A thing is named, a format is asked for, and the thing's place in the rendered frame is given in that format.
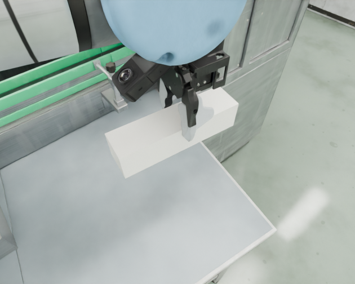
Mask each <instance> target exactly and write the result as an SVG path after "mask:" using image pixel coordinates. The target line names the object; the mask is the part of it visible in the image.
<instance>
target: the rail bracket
mask: <svg viewBox="0 0 355 284"><path fill-rule="evenodd" d="M93 65H94V68H95V69H98V68H99V69H100V70H101V71H102V72H103V73H104V74H105V75H106V76H107V77H108V80H109V83H110V84H111V85H112V86H113V89H112V88H109V89H107V90H105V91H103V92H101V95H102V97H101V99H102V102H103V105H104V109H106V108H108V107H111V106H112V107H113V108H114V109H115V110H116V112H117V113H121V112H123V111H124V110H126V109H128V104H127V103H126V102H125V101H124V99H123V98H122V97H121V96H120V93H119V91H118V90H117V88H116V86H115V85H114V83H113V82H112V75H113V74H114V73H115V70H116V64H115V63H113V62H111V61H110V62H108V63H106V69H105V68H103V67H102V66H101V62H100V60H99V59H97V60H94V61H93Z"/></svg>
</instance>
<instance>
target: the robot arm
mask: <svg viewBox="0 0 355 284"><path fill-rule="evenodd" d="M246 2H247V0H0V71H3V70H7V69H12V68H17V67H20V66H24V65H29V64H33V63H38V62H41V61H45V60H50V59H54V58H58V57H62V56H67V55H71V54H76V53H79V52H82V51H86V50H90V49H95V48H101V47H105V46H110V45H114V44H118V43H123V44H124V45H125V46H126V47H127V48H129V49H131V50H132V51H134V52H136V54H135V55H134V56H133V57H131V58H130V59H129V60H128V61H127V62H126V63H125V64H124V65H123V66H122V67H121V68H120V69H119V70H118V71H117V72H116V73H114V74H113V75H112V82H113V83H114V85H115V86H116V88H117V90H118V91H119V92H120V94H121V95H122V96H124V97H125V98H126V99H127V100H129V101H130V102H135V101H136V100H138V99H139V98H140V97H141V96H142V95H143V94H144V93H145V92H147V91H148V90H149V89H150V88H151V87H152V86H153V85H154V84H155V83H156V82H157V86H158V92H159V98H160V101H161V105H162V109H164V108H167V107H169V106H171V104H172V101H173V100H175V99H176V98H177V99H179V98H181V102H182V103H180V104H178V110H179V114H180V117H181V128H182V136H183V137H184V138H185V139H186V140H187V141H188V142H190V141H192V139H193V138H194V136H195V133H196V130H197V129H198V128H200V127H201V126H202V125H204V124H205V123H206V122H207V121H209V120H210V119H211V118H212V117H213V116H214V109H213V108H212V107H206V106H203V102H202V98H201V97H200V96H199V95H197V94H196V92H198V91H203V90H206V89H208V88H210V87H211V86H212V89H213V90H214V89H217V88H219V87H221V86H224V85H225V81H226V78H227V72H228V66H229V60H230V56H229V55H228V54H226V53H225V52H224V51H223V47H224V40H225V37H226V36H227V35H228V34H229V33H230V31H231V30H232V29H233V27H234V26H235V24H236V22H237V21H238V19H239V17H240V15H241V13H242V11H243V9H244V7H245V4H246ZM216 56H223V57H222V58H219V59H217V57H216ZM224 66H225V71H224V77H223V79H222V80H220V81H216V79H218V78H219V76H220V73H219V72H218V69H220V68H222V67H224Z"/></svg>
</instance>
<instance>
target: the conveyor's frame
mask: <svg viewBox="0 0 355 284"><path fill-rule="evenodd" d="M157 87H158V86H157V82H156V83H155V84H154V85H153V86H152V87H151V88H150V89H149V90H148V91H147V92H145V93H144V94H146V93H148V92H150V91H152V90H154V89H155V88H157ZM109 88H112V89H113V86H112V85H111V84H110V83H109V80H107V81H104V82H102V83H100V84H97V85H96V86H94V87H91V88H89V89H87V90H84V91H82V92H80V93H78V94H76V95H74V96H71V97H69V98H67V99H65V100H63V101H61V102H58V103H56V104H54V105H52V106H50V107H48V108H45V109H43V108H42V109H43V110H41V111H39V112H36V113H34V114H32V115H31V114H30V116H28V117H26V118H23V119H21V120H19V121H18V120H17V122H15V123H13V124H10V125H8V126H6V127H5V126H4V128H2V129H0V168H3V167H5V166H7V165H9V164H10V163H13V162H15V161H16V160H18V159H20V158H22V157H24V156H26V155H28V154H30V153H32V152H33V151H35V150H37V149H39V148H41V147H43V146H45V145H47V144H49V143H51V142H53V141H55V140H57V139H59V138H61V137H63V136H65V135H66V134H68V133H70V132H72V131H74V130H76V129H78V128H80V127H82V126H84V125H86V124H88V123H90V122H92V121H94V120H96V119H98V118H100V117H101V116H103V115H105V114H107V113H109V112H111V111H113V110H115V109H114V108H113V107H112V106H110V107H108V108H106V109H104V105H103V102H102V99H101V97H102V95H101V92H103V91H105V90H107V89H109ZM144 94H143V95H144Z"/></svg>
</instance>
